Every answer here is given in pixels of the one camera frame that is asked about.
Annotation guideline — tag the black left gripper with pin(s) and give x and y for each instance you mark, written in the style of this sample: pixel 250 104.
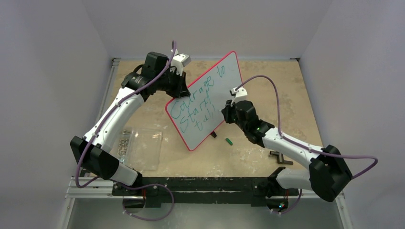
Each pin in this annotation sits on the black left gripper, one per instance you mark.
pixel 180 90

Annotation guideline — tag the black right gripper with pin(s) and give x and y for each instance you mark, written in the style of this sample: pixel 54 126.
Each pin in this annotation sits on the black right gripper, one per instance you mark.
pixel 230 111

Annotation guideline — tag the pink framed whiteboard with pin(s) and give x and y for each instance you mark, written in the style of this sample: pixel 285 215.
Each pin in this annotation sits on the pink framed whiteboard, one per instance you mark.
pixel 195 117

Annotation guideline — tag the green marker cap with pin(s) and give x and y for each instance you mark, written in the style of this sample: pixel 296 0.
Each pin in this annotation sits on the green marker cap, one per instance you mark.
pixel 229 141

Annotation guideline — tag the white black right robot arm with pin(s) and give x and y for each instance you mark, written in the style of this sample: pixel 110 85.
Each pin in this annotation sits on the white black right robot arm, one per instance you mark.
pixel 325 171

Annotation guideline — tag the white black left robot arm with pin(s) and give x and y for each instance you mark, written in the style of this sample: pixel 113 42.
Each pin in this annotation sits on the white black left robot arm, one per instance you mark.
pixel 92 151

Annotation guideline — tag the clear plastic screw box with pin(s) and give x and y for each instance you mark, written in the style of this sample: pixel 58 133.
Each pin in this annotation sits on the clear plastic screw box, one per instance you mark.
pixel 139 148

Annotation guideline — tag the black T-shaped tool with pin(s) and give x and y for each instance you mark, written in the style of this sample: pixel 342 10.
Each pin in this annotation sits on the black T-shaped tool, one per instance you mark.
pixel 280 158

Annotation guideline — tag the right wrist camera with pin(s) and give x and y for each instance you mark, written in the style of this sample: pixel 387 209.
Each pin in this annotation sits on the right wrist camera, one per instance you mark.
pixel 238 94

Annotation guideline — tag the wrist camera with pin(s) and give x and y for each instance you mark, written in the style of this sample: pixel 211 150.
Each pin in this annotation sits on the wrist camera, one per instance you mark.
pixel 238 94
pixel 179 61

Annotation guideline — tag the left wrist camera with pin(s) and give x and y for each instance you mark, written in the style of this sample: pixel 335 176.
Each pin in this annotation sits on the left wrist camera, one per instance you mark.
pixel 179 61

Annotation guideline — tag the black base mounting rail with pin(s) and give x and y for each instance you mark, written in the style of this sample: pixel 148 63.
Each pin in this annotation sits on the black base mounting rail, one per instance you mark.
pixel 255 191

